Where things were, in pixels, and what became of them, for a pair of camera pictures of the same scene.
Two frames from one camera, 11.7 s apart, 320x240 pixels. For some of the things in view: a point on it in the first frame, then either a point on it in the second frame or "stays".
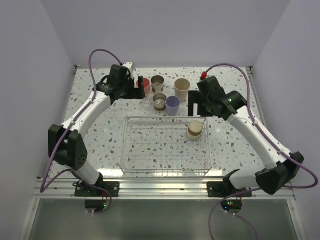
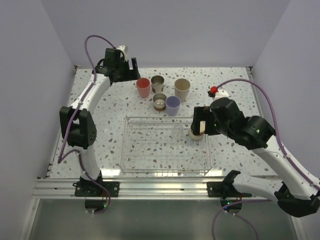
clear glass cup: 147,102 → 178,134
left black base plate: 82,190 stays
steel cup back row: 157,83 stays
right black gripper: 195,97 → 203,113
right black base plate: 220,189 stays
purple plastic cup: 172,104 stays
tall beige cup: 181,87 stays
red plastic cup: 146,85 stays
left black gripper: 136,93 → 131,74
